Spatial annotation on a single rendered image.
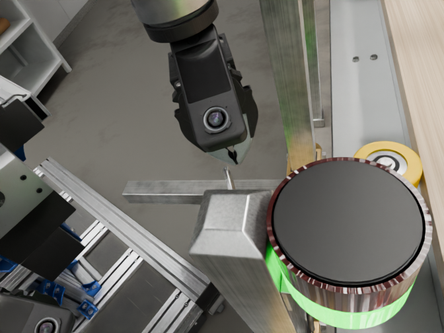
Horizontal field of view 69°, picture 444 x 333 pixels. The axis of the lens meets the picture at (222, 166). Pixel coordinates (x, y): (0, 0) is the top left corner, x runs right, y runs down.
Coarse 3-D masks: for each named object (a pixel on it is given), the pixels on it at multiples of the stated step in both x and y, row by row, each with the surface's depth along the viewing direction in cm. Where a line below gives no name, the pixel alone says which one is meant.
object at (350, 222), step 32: (288, 192) 14; (320, 192) 13; (352, 192) 13; (384, 192) 13; (288, 224) 13; (320, 224) 12; (352, 224) 12; (384, 224) 12; (416, 224) 11; (288, 256) 12; (320, 256) 12; (352, 256) 11; (384, 256) 11
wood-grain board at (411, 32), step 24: (384, 0) 64; (408, 0) 62; (432, 0) 60; (408, 24) 57; (432, 24) 55; (408, 48) 53; (432, 48) 52; (408, 72) 50; (432, 72) 48; (408, 96) 47; (432, 96) 45; (408, 120) 46; (432, 120) 43; (432, 144) 41; (432, 168) 39; (432, 192) 37; (432, 216) 35; (432, 240) 36
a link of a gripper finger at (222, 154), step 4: (224, 148) 40; (208, 152) 40; (212, 152) 40; (216, 152) 40; (220, 152) 41; (224, 152) 41; (228, 152) 41; (232, 152) 43; (212, 156) 41; (216, 156) 41; (220, 156) 41; (224, 156) 41; (228, 156) 41; (232, 156) 42; (220, 160) 42; (224, 160) 42; (228, 160) 42; (232, 160) 42; (232, 164) 43; (236, 164) 44
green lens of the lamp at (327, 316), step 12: (288, 288) 16; (300, 300) 14; (312, 312) 14; (324, 312) 13; (336, 312) 13; (372, 312) 12; (384, 312) 13; (396, 312) 14; (336, 324) 14; (348, 324) 14; (360, 324) 14; (372, 324) 14
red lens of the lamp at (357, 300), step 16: (320, 160) 15; (336, 160) 14; (352, 160) 14; (368, 160) 14; (288, 176) 15; (400, 176) 13; (416, 192) 12; (272, 208) 14; (272, 240) 13; (416, 256) 11; (288, 272) 12; (304, 272) 12; (416, 272) 11; (304, 288) 12; (320, 288) 11; (336, 288) 11; (352, 288) 11; (368, 288) 11; (384, 288) 11; (400, 288) 11; (320, 304) 13; (336, 304) 12; (352, 304) 12; (368, 304) 12; (384, 304) 12
